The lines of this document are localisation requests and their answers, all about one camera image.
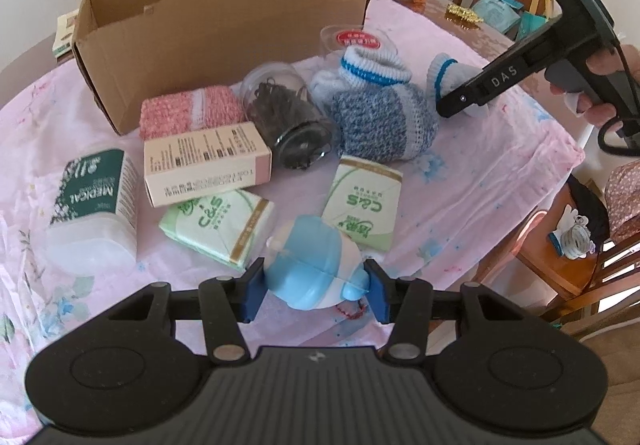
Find clear container red label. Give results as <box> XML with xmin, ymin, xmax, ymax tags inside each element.
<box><xmin>319</xmin><ymin>25</ymin><xmax>396</xmax><ymax>58</ymax></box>

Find clear jar of black clips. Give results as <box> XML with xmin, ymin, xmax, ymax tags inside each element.
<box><xmin>239</xmin><ymin>62</ymin><xmax>337</xmax><ymax>171</ymax></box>

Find blue baby bottle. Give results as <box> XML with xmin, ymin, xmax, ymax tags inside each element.
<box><xmin>264</xmin><ymin>215</ymin><xmax>372</xmax><ymax>321</ymax></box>

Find white canister green label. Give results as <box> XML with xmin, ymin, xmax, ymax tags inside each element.
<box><xmin>46</xmin><ymin>148</ymin><xmax>140</xmax><ymax>273</ymax></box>

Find person's right hand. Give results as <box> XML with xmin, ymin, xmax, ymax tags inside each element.
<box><xmin>549</xmin><ymin>49</ymin><xmax>631</xmax><ymax>129</ymax></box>

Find teal packets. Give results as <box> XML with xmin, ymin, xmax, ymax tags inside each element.
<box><xmin>472</xmin><ymin>0</ymin><xmax>523</xmax><ymax>33</ymax></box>

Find black cloth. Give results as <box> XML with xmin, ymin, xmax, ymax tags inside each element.
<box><xmin>567</xmin><ymin>175</ymin><xmax>613</xmax><ymax>246</ymax></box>

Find teal paper gift bag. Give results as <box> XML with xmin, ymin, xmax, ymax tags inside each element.
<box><xmin>517</xmin><ymin>0</ymin><xmax>556</xmax><ymax>42</ymax></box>

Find pink floral tablecloth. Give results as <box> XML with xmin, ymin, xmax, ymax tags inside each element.
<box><xmin>0</xmin><ymin>0</ymin><xmax>586</xmax><ymax>436</ymax></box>

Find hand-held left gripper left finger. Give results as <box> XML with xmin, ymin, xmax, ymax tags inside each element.
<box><xmin>107</xmin><ymin>257</ymin><xmax>266</xmax><ymax>364</ymax></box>

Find brown cardboard box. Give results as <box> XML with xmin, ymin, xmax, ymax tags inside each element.
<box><xmin>71</xmin><ymin>0</ymin><xmax>375</xmax><ymax>136</ymax></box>

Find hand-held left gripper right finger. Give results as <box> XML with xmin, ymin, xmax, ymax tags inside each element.
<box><xmin>364</xmin><ymin>260</ymin><xmax>521</xmax><ymax>362</ymax></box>

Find paperback book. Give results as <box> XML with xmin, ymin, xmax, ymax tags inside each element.
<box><xmin>52</xmin><ymin>10</ymin><xmax>81</xmax><ymax>58</ymax></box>

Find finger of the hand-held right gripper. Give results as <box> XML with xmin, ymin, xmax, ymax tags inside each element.
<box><xmin>436</xmin><ymin>79</ymin><xmax>489</xmax><ymax>119</ymax></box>

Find white pink carton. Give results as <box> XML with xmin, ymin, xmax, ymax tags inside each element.
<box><xmin>143</xmin><ymin>122</ymin><xmax>273</xmax><ymax>208</ymax></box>

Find green tissue packet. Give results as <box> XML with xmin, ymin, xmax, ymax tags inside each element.
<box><xmin>321</xmin><ymin>155</ymin><xmax>405</xmax><ymax>253</ymax></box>
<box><xmin>158</xmin><ymin>189</ymin><xmax>276</xmax><ymax>273</ymax></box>

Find pink knitted cover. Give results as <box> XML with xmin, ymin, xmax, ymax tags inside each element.
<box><xmin>140</xmin><ymin>84</ymin><xmax>246</xmax><ymax>142</ymax></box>

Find gold ornament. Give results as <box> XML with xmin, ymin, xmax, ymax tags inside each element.
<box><xmin>446</xmin><ymin>4</ymin><xmax>482</xmax><ymax>26</ymax></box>

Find person's floral clothing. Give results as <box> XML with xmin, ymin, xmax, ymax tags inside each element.
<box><xmin>604</xmin><ymin>161</ymin><xmax>640</xmax><ymax>246</ymax></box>

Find blue grey knitted cover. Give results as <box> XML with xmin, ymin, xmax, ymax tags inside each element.
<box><xmin>330</xmin><ymin>84</ymin><xmax>441</xmax><ymax>162</ymax></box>

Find black cable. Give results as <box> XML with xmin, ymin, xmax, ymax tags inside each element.
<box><xmin>596</xmin><ymin>40</ymin><xmax>640</xmax><ymax>157</ymax></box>

